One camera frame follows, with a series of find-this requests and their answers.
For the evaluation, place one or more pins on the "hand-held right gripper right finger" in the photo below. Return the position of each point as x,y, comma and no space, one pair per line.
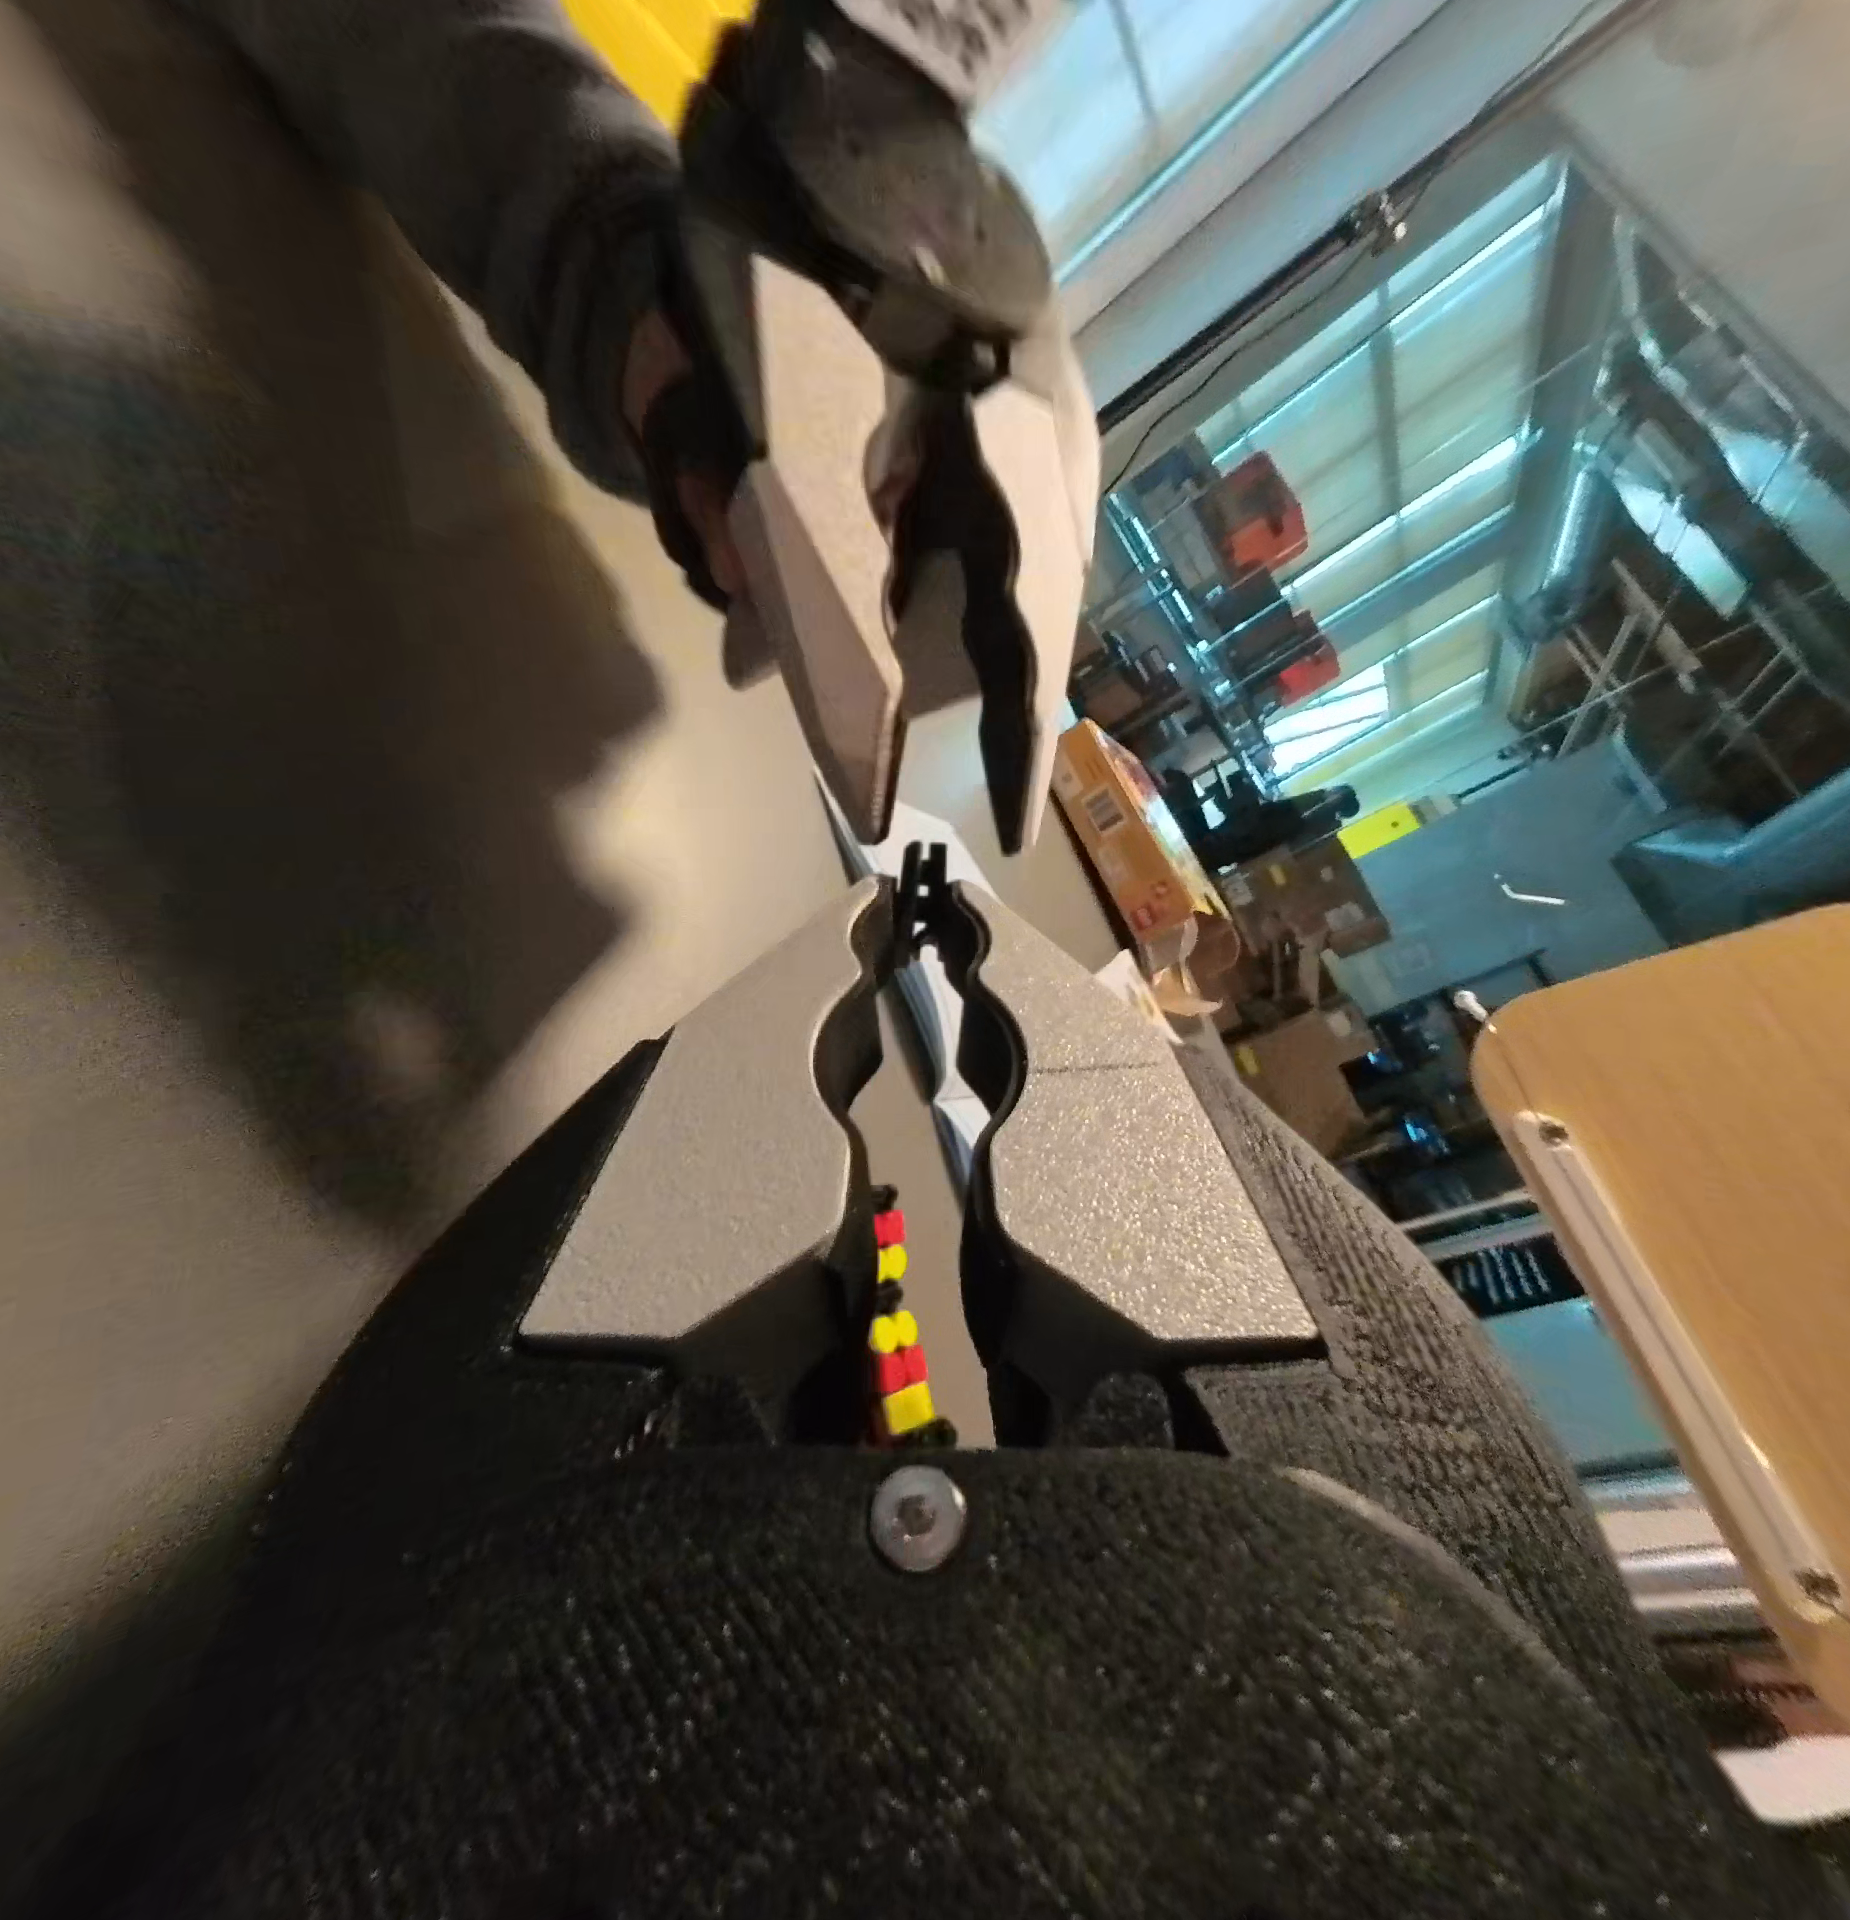
1152,1201

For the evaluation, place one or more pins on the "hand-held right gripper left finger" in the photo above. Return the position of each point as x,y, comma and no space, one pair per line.
686,1184

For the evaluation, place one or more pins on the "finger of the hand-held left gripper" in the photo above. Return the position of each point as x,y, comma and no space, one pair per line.
1055,498
820,525

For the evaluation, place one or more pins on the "yellow plastic tray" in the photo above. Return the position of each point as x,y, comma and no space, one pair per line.
639,30

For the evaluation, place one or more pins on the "long red yellow lego assembly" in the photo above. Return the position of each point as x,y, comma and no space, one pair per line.
904,1405

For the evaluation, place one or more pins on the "person's left forearm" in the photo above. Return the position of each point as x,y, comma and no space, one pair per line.
458,135

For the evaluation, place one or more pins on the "person's left hand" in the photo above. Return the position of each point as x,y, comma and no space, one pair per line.
639,380

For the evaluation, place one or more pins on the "red black storage case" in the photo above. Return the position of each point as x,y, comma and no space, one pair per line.
1310,670
1258,517

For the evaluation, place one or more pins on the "glass window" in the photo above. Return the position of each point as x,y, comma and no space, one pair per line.
1167,92
1435,449

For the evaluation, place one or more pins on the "brown cardboard box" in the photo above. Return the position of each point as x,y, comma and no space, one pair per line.
1120,818

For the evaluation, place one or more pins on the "brown shipping carton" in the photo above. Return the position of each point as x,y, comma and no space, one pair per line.
1300,899

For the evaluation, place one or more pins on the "black light stand pole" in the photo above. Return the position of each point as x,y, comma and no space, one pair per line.
1375,221

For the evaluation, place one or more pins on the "yellow paper sign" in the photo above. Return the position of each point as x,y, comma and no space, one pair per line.
1385,829

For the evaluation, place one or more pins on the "wooden laptop stand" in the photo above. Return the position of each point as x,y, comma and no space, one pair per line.
1736,1125

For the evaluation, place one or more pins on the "silver ventilation duct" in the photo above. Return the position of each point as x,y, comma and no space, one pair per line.
1570,525

